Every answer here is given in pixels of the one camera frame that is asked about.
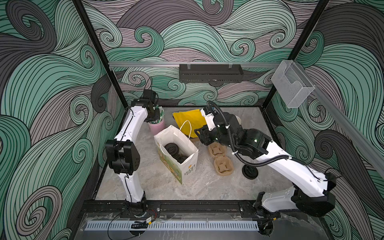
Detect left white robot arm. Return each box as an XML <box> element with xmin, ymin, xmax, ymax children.
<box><xmin>105</xmin><ymin>99</ymin><xmax>160</xmax><ymax>212</ymax></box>

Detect pink cup of stirrers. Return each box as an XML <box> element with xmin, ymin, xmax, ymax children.
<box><xmin>148</xmin><ymin>106</ymin><xmax>166</xmax><ymax>136</ymax></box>

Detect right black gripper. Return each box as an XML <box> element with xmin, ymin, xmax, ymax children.
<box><xmin>195</xmin><ymin>120</ymin><xmax>241</xmax><ymax>150</ymax></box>

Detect yellow napkin stack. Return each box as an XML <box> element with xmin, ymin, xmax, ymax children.
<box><xmin>173</xmin><ymin>109</ymin><xmax>206</xmax><ymax>139</ymax></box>

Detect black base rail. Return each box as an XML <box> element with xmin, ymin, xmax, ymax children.
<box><xmin>80</xmin><ymin>199</ymin><xmax>319</xmax><ymax>219</ymax></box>

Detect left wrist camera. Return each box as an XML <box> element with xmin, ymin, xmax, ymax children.
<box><xmin>142</xmin><ymin>89</ymin><xmax>159</xmax><ymax>106</ymax></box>

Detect black coffee lid stack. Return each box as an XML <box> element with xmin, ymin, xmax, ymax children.
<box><xmin>242</xmin><ymin>165</ymin><xmax>259</xmax><ymax>180</ymax></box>

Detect clear acrylic wall holder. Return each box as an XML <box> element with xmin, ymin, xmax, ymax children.
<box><xmin>271</xmin><ymin>60</ymin><xmax>315</xmax><ymax>109</ymax></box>

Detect white paper takeout bag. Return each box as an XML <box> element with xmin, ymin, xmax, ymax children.
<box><xmin>154</xmin><ymin>126</ymin><xmax>199</xmax><ymax>185</ymax></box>

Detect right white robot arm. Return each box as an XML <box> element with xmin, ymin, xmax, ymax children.
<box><xmin>195</xmin><ymin>108</ymin><xmax>337</xmax><ymax>217</ymax></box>

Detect black wall-mounted tray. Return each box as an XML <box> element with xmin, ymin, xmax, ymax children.
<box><xmin>179</xmin><ymin>64</ymin><xmax>244</xmax><ymax>84</ymax></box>

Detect stack of green paper cups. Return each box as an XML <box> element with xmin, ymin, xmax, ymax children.
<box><xmin>236</xmin><ymin>116</ymin><xmax>242</xmax><ymax>125</ymax></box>

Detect white slotted cable duct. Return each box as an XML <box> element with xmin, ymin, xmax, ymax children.
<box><xmin>85</xmin><ymin>220</ymin><xmax>259</xmax><ymax>232</ymax></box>

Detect brown pulp cup carrier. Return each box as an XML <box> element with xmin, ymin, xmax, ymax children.
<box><xmin>208</xmin><ymin>143</ymin><xmax>235</xmax><ymax>176</ymax></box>

